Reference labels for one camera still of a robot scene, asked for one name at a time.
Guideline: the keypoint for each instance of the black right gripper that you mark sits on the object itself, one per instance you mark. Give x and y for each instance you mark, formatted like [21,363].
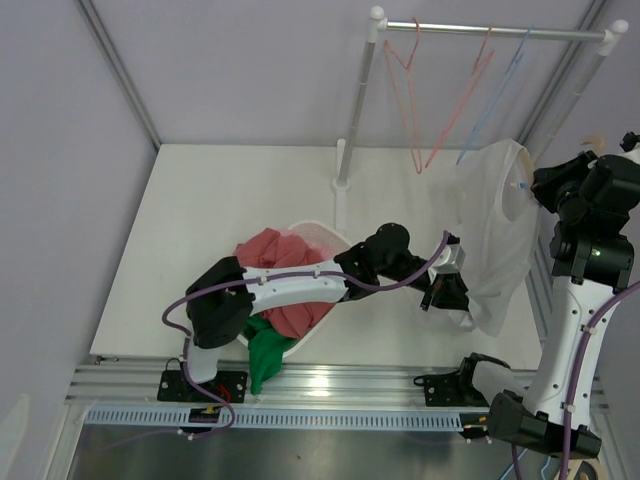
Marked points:
[546,181]

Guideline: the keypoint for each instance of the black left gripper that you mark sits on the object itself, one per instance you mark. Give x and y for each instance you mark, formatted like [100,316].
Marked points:
[448,292]

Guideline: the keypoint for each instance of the beige wooden hanger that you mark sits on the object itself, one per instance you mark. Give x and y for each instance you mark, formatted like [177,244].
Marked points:
[525,164]

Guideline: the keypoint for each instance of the white t shirt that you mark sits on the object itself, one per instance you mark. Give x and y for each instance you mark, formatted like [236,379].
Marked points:
[496,224]

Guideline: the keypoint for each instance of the light blue wire hanger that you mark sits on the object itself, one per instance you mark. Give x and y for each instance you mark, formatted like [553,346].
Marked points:
[496,94]

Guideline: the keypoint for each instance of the pink wire hanger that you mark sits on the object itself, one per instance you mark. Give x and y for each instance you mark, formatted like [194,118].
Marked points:
[400,72]
[481,63]

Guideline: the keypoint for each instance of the coral red shirt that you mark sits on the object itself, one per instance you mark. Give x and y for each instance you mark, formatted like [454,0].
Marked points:
[282,249]

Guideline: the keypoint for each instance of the green t shirt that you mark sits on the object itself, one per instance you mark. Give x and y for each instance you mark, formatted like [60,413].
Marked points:
[266,349]

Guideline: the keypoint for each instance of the light pink shirt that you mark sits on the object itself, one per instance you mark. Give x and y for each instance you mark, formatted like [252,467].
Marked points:
[324,241]

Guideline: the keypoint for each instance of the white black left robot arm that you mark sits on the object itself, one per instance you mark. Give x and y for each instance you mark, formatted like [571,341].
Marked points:
[222,300]

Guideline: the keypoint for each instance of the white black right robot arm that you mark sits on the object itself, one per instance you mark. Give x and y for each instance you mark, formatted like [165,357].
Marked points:
[592,197]

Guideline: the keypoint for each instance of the wooden hanger on floor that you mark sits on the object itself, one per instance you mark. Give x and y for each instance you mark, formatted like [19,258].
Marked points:
[590,469]

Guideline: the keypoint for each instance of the silver clothes rack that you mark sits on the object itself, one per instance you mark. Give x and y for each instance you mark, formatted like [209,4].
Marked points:
[607,40]

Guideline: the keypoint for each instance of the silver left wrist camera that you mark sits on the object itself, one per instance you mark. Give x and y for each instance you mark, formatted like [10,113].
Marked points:
[450,260]

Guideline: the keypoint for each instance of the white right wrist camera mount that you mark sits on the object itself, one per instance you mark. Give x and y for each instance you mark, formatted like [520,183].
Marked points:
[630,145]

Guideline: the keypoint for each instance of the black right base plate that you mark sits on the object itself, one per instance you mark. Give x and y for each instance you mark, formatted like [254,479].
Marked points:
[449,390]

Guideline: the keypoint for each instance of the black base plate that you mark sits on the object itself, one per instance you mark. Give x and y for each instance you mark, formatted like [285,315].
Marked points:
[229,385]
[449,390]

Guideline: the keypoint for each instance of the aluminium mounting rail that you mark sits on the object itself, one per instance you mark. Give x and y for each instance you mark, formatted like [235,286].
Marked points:
[297,386]

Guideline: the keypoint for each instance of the white slotted cable duct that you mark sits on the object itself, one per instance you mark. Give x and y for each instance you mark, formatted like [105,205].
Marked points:
[260,418]

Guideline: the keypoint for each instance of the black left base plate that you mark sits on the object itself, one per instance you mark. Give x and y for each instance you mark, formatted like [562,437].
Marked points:
[229,385]

